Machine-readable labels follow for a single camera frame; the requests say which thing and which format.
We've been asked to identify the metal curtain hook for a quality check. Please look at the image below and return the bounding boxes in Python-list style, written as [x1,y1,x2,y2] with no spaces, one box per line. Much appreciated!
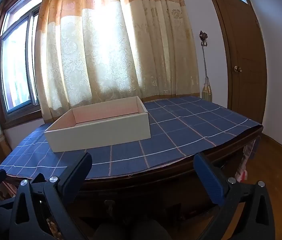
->
[199,30,209,48]

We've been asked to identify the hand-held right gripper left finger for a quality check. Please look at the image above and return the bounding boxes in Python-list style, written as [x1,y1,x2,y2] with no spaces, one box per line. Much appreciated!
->
[9,152,92,240]

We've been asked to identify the blue checked tablecloth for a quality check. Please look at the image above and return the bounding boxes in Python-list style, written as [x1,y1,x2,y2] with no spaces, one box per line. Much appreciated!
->
[0,96,263,178]

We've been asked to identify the dark wooden desk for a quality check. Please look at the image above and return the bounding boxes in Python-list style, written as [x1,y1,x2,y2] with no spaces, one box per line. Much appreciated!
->
[0,125,264,240]

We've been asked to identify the brown wooden door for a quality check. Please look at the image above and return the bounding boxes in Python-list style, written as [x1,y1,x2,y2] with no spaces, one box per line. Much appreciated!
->
[206,0,268,123]

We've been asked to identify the wide beige patterned curtain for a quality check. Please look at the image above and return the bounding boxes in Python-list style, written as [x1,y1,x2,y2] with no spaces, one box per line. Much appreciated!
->
[36,0,200,123]

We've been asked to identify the pale hanging cloth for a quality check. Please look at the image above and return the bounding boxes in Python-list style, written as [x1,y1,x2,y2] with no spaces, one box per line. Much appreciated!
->
[235,140,254,183]

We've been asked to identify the cardboard box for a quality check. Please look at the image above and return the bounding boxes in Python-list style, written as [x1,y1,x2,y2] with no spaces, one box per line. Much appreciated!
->
[44,95,151,153]

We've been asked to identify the golden curtain tassel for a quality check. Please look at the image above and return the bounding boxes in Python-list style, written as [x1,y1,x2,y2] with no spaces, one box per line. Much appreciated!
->
[201,45,214,102]

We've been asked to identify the brown framed window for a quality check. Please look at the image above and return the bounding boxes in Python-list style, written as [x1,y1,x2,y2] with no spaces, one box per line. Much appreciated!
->
[0,5,44,123]

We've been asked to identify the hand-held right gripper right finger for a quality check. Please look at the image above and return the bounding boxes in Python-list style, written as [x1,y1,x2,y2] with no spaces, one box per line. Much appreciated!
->
[193,152,275,240]

